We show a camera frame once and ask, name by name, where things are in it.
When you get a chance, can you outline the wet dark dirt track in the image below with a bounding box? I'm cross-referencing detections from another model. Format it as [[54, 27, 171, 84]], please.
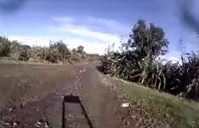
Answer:
[[0, 63, 128, 128]]

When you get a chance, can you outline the row of flax bushes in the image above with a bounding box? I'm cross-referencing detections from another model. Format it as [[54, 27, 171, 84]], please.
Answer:
[[98, 46, 199, 105]]

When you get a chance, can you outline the dark tall tree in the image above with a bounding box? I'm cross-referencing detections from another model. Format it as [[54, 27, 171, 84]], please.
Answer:
[[121, 18, 170, 63]]

